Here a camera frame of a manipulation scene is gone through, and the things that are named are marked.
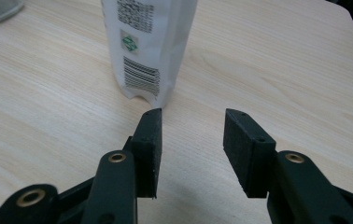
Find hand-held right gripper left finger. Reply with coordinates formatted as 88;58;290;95
122;107;163;200

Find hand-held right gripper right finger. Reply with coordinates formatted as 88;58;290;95
222;107;277;199

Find white and blue powder bag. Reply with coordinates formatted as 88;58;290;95
100;0;199;109

